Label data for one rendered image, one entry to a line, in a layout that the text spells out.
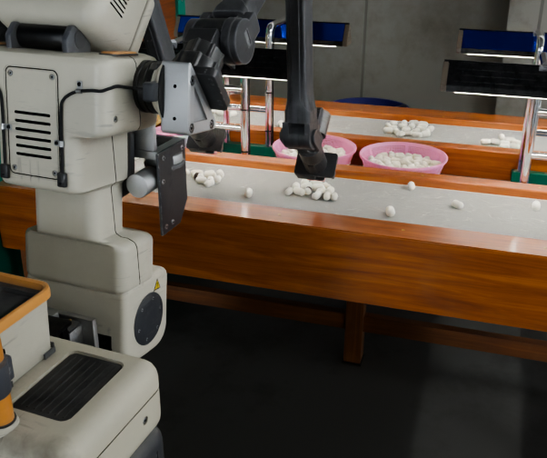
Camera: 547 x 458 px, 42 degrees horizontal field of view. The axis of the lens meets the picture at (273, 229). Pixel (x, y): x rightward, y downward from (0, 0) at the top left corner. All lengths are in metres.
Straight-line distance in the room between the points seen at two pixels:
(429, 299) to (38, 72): 1.00
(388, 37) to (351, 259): 2.57
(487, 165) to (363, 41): 1.96
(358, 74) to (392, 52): 0.23
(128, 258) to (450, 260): 0.74
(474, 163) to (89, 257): 1.40
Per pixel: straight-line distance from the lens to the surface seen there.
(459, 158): 2.33
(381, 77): 4.16
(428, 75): 4.10
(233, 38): 1.21
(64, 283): 1.36
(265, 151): 2.42
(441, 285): 1.67
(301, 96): 1.58
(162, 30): 1.76
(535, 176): 2.32
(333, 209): 1.83
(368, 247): 1.65
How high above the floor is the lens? 1.43
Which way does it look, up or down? 24 degrees down
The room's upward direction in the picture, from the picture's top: straight up
